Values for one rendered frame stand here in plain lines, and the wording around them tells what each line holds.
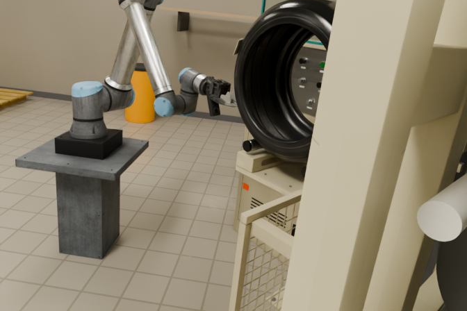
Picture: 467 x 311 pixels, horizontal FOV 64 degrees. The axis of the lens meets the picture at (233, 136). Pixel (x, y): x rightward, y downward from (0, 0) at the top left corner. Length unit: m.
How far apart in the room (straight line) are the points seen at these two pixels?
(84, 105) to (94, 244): 0.77
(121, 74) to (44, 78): 3.74
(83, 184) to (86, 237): 0.32
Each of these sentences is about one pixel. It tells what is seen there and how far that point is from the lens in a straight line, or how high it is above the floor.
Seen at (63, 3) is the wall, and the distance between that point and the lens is 5.49.
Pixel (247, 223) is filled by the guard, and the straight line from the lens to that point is 0.76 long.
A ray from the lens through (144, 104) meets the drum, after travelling 4.57.
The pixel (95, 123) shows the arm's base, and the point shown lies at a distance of 2.05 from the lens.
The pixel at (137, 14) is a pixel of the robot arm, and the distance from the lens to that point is 1.79.
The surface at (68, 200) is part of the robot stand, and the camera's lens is 2.19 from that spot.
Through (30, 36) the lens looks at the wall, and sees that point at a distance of 5.76.
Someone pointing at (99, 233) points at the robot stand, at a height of 0.17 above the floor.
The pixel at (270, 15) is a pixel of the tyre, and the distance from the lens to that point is 1.30.
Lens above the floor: 1.37
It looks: 18 degrees down
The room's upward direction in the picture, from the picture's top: 6 degrees clockwise
